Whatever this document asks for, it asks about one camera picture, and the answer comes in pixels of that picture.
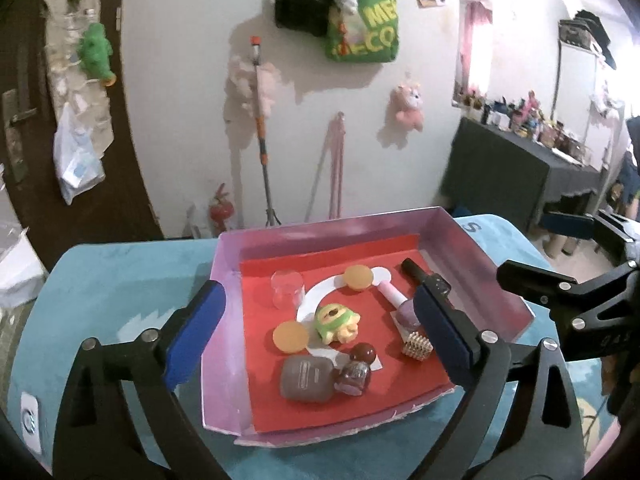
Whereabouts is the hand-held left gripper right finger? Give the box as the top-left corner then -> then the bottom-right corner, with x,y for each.
414,280 -> 586,480

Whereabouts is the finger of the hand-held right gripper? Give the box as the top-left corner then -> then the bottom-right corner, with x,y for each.
496,259 -> 590,310
542,209 -> 640,244

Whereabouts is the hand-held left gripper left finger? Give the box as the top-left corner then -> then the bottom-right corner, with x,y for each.
57,280 -> 227,480

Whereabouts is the pearl hair clip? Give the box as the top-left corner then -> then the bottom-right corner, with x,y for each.
402,331 -> 433,362

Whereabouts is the pink nail polish bottle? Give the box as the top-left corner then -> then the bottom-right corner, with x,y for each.
376,281 -> 426,332

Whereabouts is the black nail polish bottle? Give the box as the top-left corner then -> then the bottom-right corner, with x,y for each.
401,258 -> 452,306

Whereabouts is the pink cardboard box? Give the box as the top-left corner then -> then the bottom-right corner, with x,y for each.
201,206 -> 536,448

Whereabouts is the orange round disc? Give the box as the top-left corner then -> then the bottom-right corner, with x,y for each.
272,321 -> 311,353
343,265 -> 376,292

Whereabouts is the clear glass cup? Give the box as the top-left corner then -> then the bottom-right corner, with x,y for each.
271,270 -> 306,311

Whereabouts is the green yellow toy figure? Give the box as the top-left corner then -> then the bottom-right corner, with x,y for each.
314,303 -> 362,347

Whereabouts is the grey rounded case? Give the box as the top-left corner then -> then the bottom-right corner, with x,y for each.
279,355 -> 337,403

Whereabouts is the dark covered table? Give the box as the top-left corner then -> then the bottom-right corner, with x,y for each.
440,116 -> 608,233

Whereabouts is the teal plush blanket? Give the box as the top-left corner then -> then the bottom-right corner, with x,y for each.
7,212 -> 621,480

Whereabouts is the row of cosmetic bottles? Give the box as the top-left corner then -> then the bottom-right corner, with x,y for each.
457,87 -> 596,161

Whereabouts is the white cabinet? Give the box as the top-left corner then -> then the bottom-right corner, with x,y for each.
552,40 -> 611,171

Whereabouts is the red fire extinguisher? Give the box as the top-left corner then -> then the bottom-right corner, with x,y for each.
209,183 -> 233,236

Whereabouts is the white flat device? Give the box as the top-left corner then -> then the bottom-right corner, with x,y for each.
20,392 -> 43,453

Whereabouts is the dark brown door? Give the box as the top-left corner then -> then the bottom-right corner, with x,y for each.
0,0 -> 166,271

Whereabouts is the white crumpled sheet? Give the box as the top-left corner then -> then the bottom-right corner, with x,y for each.
0,217 -> 48,311

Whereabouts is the dark storage bag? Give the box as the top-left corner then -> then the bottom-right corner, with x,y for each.
557,7 -> 618,71

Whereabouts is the bright pink plush toy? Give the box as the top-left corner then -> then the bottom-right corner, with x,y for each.
390,81 -> 426,133

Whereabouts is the window with pink curtain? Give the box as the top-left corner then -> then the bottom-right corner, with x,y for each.
452,0 -> 495,108

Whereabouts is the clear plastic bag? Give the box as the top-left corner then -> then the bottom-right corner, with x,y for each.
52,102 -> 107,206

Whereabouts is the pale pink plush toy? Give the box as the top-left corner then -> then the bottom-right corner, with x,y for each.
227,55 -> 282,118

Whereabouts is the green tote bag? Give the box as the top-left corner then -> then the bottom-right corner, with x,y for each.
325,0 -> 400,64

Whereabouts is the green plush toy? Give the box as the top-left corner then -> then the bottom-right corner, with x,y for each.
80,22 -> 118,87

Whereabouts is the small white plush charm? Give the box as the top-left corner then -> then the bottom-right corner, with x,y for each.
334,0 -> 362,23

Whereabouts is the metal door handle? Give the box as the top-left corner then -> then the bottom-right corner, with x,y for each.
0,42 -> 41,186

